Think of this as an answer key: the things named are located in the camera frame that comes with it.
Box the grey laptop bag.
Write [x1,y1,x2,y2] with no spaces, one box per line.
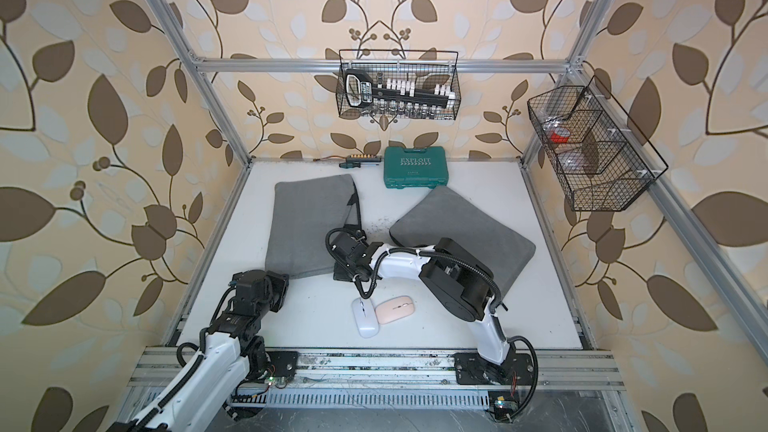
[265,174,360,279]
[389,186,536,295]

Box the white computer mouse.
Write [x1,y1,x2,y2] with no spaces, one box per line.
[351,297,380,339]

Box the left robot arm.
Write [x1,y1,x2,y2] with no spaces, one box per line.
[108,269,289,431]

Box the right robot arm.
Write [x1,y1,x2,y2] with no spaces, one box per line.
[325,228,512,366]

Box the pink computer mouse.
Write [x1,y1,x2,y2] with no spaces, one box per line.
[375,296,415,325]

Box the black screwdriver bit holder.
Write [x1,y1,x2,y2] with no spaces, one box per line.
[340,154,382,169]

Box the green tool case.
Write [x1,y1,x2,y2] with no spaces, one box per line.
[383,146,449,189]

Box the small circuit board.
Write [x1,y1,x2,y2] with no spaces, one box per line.
[487,391,520,423]

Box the red item in basket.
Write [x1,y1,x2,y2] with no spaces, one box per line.
[547,125,571,146]

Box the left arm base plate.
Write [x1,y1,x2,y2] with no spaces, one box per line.
[258,349,300,388]

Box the white slotted cable duct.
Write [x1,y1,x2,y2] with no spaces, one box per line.
[230,388,490,410]

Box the back wire basket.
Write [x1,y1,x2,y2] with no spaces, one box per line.
[335,47,462,123]

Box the wire basket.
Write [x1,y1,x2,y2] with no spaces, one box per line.
[335,47,462,123]
[527,77,669,212]

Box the black socket rail set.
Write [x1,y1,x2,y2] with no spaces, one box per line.
[335,69,461,110]

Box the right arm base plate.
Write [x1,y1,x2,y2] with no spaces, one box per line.
[452,352,538,386]

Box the right wire basket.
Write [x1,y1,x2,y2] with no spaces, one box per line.
[527,77,669,212]

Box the aluminium frame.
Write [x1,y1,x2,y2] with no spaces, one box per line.
[116,0,768,432]

